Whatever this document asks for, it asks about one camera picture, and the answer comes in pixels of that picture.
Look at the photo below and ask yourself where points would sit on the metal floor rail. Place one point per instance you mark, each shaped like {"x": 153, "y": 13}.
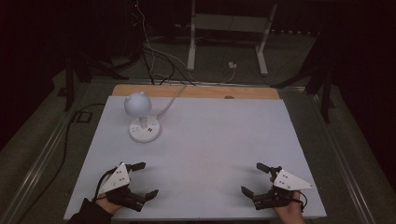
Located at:
{"x": 37, "y": 165}
{"x": 342, "y": 155}

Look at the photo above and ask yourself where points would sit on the person's left hand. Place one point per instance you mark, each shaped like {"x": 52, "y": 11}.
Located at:
{"x": 106, "y": 203}

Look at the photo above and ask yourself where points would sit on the white plug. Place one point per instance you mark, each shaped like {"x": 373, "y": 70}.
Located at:
{"x": 232, "y": 65}

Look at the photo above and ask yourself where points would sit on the person's right hand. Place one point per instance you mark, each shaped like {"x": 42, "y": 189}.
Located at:
{"x": 291, "y": 213}

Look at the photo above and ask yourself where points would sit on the black tripod stand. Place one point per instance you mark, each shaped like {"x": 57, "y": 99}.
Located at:
{"x": 73, "y": 81}
{"x": 320, "y": 87}

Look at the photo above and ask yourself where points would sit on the person's left black sleeve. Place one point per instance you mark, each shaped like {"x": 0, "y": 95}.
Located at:
{"x": 90, "y": 214}

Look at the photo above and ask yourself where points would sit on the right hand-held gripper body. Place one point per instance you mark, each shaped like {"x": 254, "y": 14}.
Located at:
{"x": 288, "y": 182}

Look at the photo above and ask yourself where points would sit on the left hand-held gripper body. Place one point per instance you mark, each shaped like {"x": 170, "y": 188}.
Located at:
{"x": 116, "y": 180}

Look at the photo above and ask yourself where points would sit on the white table mat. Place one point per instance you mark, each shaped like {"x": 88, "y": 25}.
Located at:
{"x": 205, "y": 146}

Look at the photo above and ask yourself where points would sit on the white metal stand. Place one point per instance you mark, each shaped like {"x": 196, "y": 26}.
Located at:
{"x": 229, "y": 25}

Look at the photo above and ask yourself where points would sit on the white round desk lamp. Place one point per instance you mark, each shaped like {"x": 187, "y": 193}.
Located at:
{"x": 141, "y": 119}

